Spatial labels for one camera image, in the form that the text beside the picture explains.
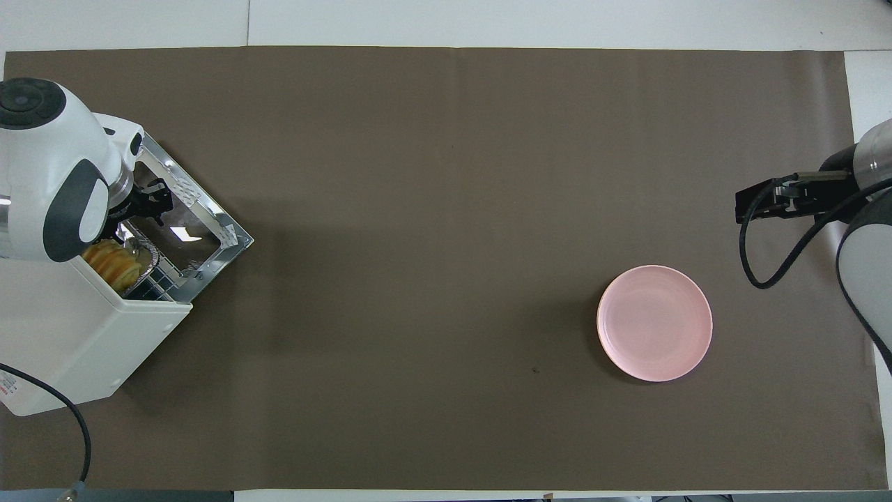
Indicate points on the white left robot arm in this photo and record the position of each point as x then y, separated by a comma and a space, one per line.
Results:
42, 174

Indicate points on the golden ridged bread loaf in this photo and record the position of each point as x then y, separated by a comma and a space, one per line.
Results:
115, 261

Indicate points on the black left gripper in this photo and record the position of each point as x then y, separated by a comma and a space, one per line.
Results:
132, 208

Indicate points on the white toaster oven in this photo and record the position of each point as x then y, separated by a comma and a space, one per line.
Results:
77, 341

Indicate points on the glass oven door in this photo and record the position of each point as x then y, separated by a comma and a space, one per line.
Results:
223, 233

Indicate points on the pink round plate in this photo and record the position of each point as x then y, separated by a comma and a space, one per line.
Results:
655, 324

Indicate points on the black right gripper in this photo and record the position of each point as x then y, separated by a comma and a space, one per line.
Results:
836, 188

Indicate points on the brown table mat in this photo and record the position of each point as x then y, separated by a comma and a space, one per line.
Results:
432, 209

